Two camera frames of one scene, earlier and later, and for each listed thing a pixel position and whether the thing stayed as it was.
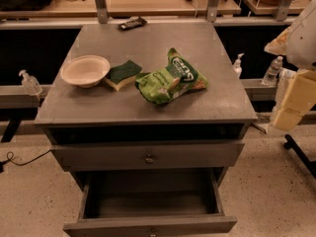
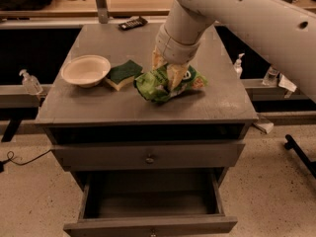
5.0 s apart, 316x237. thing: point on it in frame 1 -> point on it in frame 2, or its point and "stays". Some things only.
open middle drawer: [142, 200] stays
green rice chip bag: [177, 78] stays
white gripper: [302, 39] -> [175, 51]
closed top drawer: [149, 157] stays
